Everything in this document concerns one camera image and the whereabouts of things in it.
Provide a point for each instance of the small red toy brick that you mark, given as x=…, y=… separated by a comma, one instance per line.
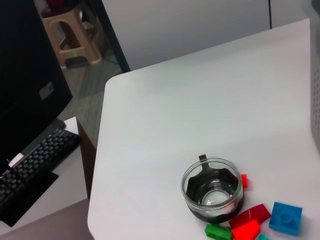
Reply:
x=245, y=181

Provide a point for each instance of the glass teacup black base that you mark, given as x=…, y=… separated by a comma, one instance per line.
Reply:
x=212, y=200

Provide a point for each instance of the dark red object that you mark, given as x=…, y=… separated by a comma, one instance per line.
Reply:
x=56, y=5

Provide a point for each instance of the white paper tag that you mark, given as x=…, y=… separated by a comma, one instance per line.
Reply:
x=16, y=160

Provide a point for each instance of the black partition post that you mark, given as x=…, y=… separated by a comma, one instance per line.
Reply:
x=115, y=37

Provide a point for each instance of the beige plastic stool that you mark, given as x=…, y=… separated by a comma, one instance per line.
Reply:
x=75, y=45

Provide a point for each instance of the teal square toy tile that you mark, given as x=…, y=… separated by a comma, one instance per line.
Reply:
x=263, y=237

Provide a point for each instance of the black keyboard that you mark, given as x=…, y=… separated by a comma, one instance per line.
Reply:
x=37, y=160

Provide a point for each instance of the dark red toy brick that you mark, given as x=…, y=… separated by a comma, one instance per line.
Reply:
x=257, y=212

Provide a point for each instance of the bright red slope brick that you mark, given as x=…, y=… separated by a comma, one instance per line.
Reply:
x=245, y=230

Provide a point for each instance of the blue square toy tile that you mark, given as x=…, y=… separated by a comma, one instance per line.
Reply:
x=285, y=217

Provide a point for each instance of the green toy brick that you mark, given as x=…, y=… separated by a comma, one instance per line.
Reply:
x=216, y=232

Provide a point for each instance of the grey perforated storage bin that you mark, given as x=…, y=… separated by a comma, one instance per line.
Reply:
x=316, y=87

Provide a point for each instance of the black computer monitor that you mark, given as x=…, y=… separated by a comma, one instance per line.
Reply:
x=25, y=75

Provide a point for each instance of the black desk mat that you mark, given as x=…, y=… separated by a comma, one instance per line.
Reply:
x=25, y=200

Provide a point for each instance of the white side desk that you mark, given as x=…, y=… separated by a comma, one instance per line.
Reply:
x=37, y=222

